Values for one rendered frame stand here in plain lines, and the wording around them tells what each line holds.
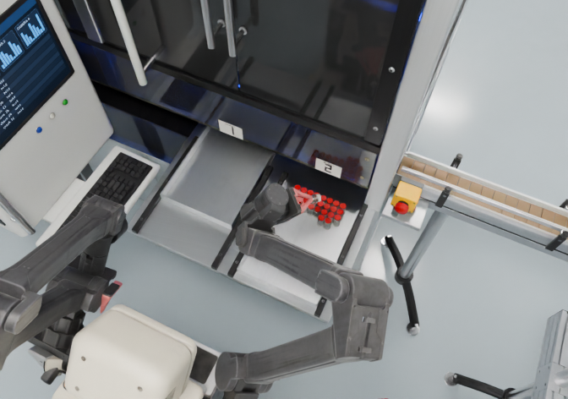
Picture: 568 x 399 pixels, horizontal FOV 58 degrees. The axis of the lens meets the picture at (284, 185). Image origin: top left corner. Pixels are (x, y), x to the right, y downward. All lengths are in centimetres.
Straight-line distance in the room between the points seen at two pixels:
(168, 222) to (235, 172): 28
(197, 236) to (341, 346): 92
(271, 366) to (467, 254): 185
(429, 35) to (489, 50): 250
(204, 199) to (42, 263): 83
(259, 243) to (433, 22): 56
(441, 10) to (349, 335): 62
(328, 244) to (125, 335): 77
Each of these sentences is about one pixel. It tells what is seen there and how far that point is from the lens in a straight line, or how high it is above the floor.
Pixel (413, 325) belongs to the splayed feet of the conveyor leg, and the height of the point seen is 7.
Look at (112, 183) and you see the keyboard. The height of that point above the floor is 83.
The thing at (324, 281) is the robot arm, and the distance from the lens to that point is 83.
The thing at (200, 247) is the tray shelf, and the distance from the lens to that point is 163.
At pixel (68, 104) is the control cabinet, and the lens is 176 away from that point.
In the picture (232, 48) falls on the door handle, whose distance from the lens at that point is 128.
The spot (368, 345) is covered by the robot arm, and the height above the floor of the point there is 156.
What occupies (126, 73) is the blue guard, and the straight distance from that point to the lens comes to 177.
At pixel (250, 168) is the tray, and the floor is 88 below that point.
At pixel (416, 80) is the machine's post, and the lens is 119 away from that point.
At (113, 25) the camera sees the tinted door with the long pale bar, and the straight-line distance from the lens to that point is 163.
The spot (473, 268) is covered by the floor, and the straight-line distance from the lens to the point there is 270.
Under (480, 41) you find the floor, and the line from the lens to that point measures 363.
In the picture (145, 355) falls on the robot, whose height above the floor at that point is 137.
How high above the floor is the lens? 236
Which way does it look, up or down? 60 degrees down
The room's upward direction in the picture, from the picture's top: 1 degrees clockwise
